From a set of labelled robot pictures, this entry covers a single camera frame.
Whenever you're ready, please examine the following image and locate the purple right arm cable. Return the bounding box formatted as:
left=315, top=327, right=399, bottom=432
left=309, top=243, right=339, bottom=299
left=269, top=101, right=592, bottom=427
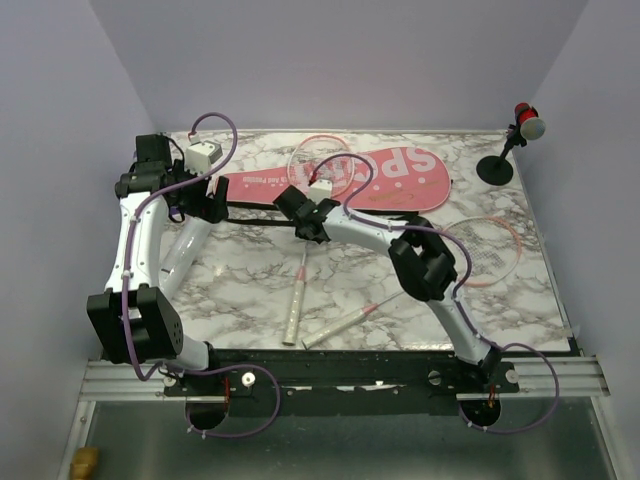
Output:
left=309, top=153, right=561, bottom=436

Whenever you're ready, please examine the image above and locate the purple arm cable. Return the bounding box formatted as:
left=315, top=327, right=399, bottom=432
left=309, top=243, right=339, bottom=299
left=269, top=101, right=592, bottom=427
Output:
left=119, top=112, right=281, bottom=441
left=309, top=153, right=561, bottom=436

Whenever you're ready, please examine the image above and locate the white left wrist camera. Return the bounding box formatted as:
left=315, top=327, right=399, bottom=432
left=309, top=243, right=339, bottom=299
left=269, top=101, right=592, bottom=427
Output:
left=184, top=135, right=223, bottom=176

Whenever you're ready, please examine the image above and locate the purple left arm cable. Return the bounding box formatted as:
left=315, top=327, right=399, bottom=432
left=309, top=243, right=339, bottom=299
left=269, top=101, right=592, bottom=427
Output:
left=119, top=112, right=281, bottom=441

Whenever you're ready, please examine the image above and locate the purple metronome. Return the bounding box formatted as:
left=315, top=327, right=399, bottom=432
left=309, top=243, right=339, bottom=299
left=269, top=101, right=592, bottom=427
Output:
left=168, top=207, right=185, bottom=224

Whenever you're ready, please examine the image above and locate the black microphone stand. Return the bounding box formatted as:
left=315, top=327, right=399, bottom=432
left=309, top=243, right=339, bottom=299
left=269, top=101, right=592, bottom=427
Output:
left=476, top=125, right=524, bottom=186

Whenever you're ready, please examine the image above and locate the red grey microphone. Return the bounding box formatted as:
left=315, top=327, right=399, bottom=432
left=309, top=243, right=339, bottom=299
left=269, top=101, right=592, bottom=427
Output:
left=514, top=102, right=546, bottom=141

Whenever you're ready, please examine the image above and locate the brass fitting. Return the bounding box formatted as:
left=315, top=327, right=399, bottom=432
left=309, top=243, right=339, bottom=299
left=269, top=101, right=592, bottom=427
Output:
left=68, top=447, right=99, bottom=480

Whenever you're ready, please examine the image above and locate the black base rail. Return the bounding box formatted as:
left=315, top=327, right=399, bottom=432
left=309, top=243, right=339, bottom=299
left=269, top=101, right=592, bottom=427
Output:
left=164, top=349, right=519, bottom=418

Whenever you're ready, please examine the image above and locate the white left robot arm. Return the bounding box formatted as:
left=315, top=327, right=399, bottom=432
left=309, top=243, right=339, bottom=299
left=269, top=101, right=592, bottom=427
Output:
left=86, top=134, right=229, bottom=395

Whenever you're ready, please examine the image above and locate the pink racket cover bag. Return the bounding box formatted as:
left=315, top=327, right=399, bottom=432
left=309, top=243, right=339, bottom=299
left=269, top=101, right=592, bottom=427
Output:
left=225, top=147, right=452, bottom=212

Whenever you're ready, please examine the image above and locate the grey shuttlecock tube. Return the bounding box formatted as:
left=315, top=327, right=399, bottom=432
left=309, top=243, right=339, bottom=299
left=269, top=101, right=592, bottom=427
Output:
left=159, top=218, right=213, bottom=300

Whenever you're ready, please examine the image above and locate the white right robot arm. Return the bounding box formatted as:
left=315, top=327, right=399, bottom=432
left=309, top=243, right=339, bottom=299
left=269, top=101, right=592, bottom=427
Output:
left=274, top=186, right=500, bottom=392

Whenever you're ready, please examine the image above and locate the pink badminton racket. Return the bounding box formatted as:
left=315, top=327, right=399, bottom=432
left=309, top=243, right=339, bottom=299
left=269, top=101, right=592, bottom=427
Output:
left=300, top=215, right=525, bottom=350
left=282, top=134, right=355, bottom=347

